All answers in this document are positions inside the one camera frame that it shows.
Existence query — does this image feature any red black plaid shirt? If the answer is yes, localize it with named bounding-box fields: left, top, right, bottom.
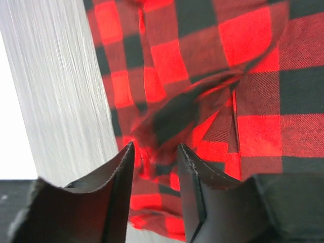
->
left=84, top=1, right=323, bottom=241

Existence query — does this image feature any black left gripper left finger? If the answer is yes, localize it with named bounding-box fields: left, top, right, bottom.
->
left=1, top=142, right=135, bottom=243

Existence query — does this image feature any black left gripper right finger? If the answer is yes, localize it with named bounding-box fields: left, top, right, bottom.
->
left=177, top=144, right=323, bottom=242

